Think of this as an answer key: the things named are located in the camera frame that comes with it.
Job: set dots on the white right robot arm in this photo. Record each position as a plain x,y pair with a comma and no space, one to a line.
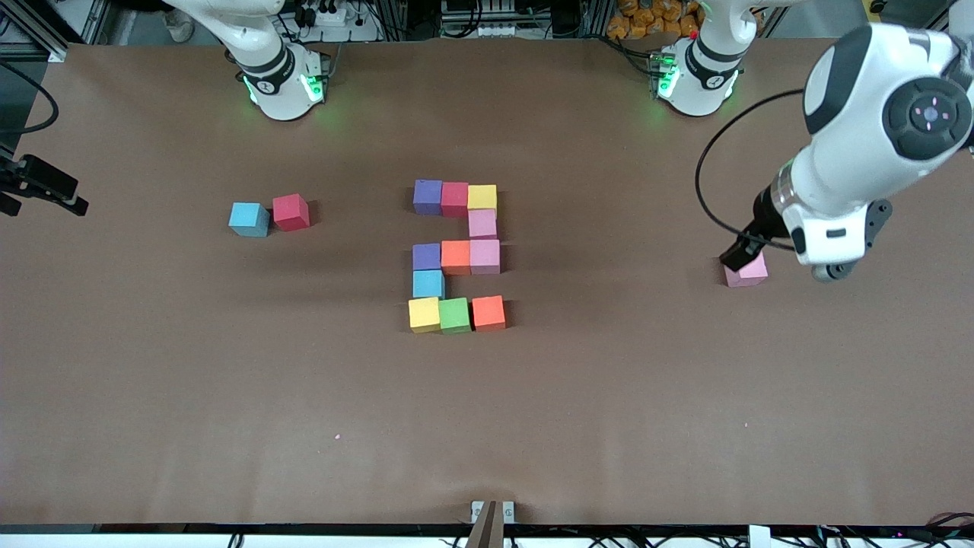
281,84

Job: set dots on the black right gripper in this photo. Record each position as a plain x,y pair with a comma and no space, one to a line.
38,180

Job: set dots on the orange snack bags pile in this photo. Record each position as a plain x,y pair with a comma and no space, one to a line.
643,19

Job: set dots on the aluminium frame profile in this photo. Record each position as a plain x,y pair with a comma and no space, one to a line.
943,15
46,30

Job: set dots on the white power strip with plugs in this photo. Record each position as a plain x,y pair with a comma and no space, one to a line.
335,17

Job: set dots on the white socket strip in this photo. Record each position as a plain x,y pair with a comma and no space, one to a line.
494,30

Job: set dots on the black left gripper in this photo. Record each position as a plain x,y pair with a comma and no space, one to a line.
762,218

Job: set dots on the orange foam cube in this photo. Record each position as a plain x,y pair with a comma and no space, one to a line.
456,256
488,313

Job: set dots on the purple foam cube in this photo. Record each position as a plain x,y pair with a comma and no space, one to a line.
428,198
427,256

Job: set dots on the brown wooden stick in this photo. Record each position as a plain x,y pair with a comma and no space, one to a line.
487,530

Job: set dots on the light blue foam cube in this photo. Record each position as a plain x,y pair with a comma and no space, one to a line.
428,285
249,219

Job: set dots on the green foam cube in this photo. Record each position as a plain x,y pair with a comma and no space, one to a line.
455,316

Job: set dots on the yellow foam cube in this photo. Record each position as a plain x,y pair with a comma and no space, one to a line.
424,315
482,198

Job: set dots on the pink foam cube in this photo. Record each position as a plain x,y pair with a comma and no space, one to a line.
749,274
482,224
485,256

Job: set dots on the red foam cube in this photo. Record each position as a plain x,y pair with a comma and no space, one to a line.
454,199
291,211

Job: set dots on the small metal bracket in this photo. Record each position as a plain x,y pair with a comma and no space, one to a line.
477,510

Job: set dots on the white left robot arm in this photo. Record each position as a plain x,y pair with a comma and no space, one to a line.
875,129

